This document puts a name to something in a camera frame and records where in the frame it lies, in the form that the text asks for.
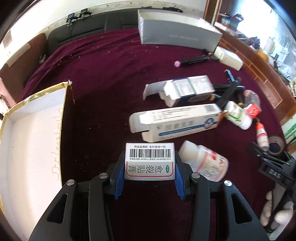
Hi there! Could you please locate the white bottle green label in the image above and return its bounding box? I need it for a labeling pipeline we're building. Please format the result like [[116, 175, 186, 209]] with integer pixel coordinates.
[[225, 101, 252, 130]]

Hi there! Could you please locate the small red white dropper bottle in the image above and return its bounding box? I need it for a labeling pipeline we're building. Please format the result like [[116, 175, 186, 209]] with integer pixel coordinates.
[[255, 123, 270, 149]]

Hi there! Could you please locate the white box with gold rim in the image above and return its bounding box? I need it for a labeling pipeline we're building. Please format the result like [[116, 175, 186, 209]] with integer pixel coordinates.
[[0, 81, 73, 239]]

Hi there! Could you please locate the black seat cushion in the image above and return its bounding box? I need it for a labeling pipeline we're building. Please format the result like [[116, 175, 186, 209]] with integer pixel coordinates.
[[47, 11, 139, 56]]

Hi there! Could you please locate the plain black pen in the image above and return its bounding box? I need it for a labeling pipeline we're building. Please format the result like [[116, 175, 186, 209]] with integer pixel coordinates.
[[213, 84, 245, 92]]

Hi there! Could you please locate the brown wooden board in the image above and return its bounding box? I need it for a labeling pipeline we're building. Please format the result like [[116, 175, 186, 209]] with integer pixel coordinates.
[[0, 32, 47, 102]]

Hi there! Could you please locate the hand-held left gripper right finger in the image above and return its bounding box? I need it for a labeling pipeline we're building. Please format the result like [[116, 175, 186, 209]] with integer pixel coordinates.
[[174, 151, 270, 241]]

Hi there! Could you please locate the green white box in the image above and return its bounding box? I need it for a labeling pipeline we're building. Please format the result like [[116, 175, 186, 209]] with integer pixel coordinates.
[[282, 122, 296, 145]]

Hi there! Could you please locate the brown wooden cabinet frame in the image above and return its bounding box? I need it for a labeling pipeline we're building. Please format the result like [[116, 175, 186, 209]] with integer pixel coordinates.
[[203, 0, 293, 127]]

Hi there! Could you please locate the black blue clamp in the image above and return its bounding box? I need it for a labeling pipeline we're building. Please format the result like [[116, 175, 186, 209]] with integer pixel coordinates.
[[66, 13, 78, 26], [79, 9, 91, 21]]

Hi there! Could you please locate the pile of assorted clutter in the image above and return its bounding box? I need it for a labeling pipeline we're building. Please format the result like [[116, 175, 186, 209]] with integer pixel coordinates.
[[214, 9, 296, 95]]

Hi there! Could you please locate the pink soft object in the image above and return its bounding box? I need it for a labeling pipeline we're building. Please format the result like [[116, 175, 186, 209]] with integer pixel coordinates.
[[243, 90, 260, 107]]

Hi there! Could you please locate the brown tape roll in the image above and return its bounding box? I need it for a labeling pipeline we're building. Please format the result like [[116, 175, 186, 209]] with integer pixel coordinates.
[[267, 136, 287, 156]]

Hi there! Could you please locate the grey open cardboard box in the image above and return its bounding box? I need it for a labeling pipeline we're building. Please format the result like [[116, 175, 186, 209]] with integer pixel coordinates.
[[137, 9, 223, 51]]

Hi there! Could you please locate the small plain white box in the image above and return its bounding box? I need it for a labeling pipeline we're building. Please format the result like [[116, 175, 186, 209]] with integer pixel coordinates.
[[214, 46, 244, 70]]

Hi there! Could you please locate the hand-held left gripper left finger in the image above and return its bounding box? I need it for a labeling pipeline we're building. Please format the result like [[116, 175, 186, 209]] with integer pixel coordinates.
[[28, 150, 126, 241]]

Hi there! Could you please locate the small red white box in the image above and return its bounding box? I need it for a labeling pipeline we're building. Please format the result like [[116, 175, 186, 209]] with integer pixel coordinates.
[[245, 103, 262, 119]]

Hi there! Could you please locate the black marker with pink cap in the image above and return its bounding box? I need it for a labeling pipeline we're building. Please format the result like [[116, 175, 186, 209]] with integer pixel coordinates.
[[174, 55, 219, 67]]

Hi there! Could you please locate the small silver barcode medicine box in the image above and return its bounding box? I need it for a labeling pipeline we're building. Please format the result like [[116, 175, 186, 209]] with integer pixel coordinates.
[[124, 142, 176, 181]]

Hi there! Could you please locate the white pill bottle red label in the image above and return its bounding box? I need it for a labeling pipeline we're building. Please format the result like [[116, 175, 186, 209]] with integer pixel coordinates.
[[178, 141, 229, 181]]

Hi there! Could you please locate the person's right hand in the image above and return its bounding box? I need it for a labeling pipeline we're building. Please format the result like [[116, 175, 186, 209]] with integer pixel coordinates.
[[260, 190, 295, 233]]

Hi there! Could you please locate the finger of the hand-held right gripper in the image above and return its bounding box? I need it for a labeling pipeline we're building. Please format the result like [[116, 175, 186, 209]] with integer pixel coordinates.
[[248, 142, 288, 164]]

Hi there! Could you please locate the long white blue medicine box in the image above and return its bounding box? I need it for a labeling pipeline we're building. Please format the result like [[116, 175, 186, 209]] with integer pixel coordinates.
[[129, 103, 228, 142]]

